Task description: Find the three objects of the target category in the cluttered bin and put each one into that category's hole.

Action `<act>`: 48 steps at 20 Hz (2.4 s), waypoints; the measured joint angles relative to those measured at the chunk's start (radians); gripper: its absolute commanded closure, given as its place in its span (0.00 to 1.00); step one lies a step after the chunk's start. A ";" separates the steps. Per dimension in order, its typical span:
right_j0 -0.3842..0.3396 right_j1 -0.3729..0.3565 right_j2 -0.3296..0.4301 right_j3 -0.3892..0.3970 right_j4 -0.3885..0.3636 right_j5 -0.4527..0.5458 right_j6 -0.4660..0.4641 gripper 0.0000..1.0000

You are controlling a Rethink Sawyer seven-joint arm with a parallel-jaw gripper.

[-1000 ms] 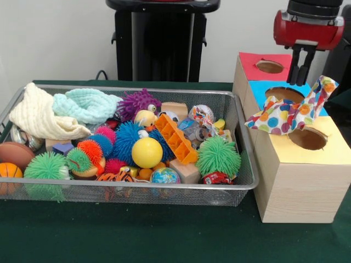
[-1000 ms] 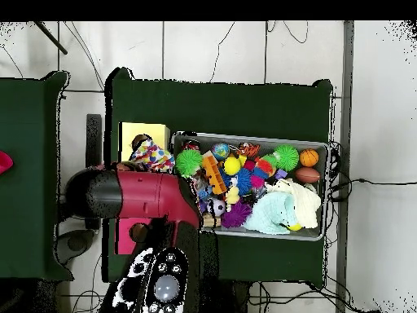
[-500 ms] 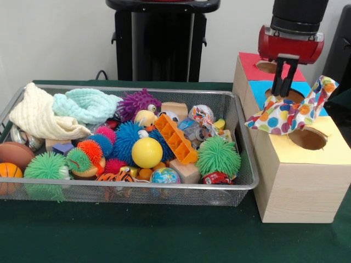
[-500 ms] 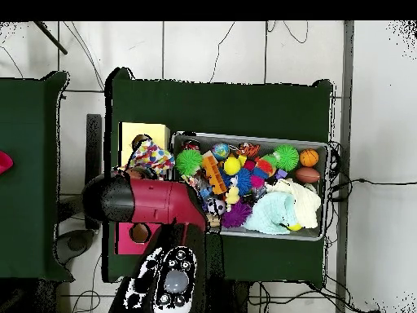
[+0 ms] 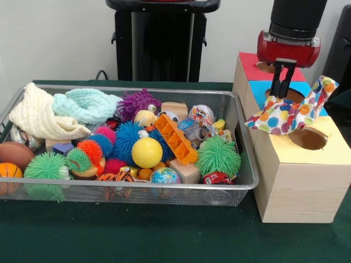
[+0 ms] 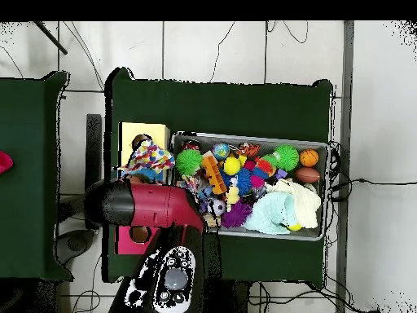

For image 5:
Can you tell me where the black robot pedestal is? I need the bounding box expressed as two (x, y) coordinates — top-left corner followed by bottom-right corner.
(105, 0), (222, 82)

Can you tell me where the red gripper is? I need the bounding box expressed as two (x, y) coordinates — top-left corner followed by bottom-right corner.
(257, 29), (321, 99)

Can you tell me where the mint knitted cloth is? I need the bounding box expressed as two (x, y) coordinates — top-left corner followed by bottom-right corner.
(52, 89), (123, 124)

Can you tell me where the orange plastic block tray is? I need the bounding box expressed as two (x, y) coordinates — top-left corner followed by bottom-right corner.
(154, 113), (199, 165)

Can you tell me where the silver mesh bin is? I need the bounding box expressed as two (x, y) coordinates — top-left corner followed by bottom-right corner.
(0, 84), (260, 208)

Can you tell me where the wooden three-hole box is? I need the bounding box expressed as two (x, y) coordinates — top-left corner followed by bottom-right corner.
(232, 52), (351, 224)

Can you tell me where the globe print ball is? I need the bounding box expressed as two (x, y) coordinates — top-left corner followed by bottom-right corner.
(150, 167), (182, 185)

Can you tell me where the cream knitted cloth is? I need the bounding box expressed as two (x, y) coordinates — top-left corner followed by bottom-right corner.
(9, 82), (92, 140)

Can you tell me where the purple spiky toy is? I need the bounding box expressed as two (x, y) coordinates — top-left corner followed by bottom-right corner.
(116, 88), (162, 123)

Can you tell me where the green spiky ball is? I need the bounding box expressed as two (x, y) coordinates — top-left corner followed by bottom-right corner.
(24, 152), (70, 203)
(195, 135), (242, 179)

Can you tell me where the dark green tablecloth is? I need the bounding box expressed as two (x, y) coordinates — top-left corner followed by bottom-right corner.
(0, 79), (351, 263)

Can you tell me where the yellow ball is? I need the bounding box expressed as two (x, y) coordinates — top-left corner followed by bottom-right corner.
(131, 136), (164, 169)

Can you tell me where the brown toy football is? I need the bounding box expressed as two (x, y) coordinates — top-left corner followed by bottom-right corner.
(0, 141), (34, 172)

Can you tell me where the small orange basketball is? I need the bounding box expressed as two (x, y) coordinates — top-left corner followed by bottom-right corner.
(0, 162), (24, 196)

